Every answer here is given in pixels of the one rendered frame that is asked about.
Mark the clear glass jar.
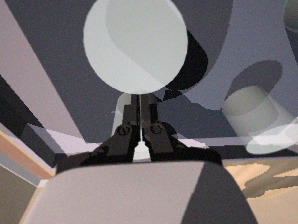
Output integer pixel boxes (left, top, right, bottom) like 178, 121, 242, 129
83, 0, 188, 94
222, 86, 298, 154
282, 0, 298, 33
111, 92, 161, 160

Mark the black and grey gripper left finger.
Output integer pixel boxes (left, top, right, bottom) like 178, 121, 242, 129
55, 94, 141, 174

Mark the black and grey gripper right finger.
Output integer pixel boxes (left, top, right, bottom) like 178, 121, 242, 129
141, 93, 223, 166

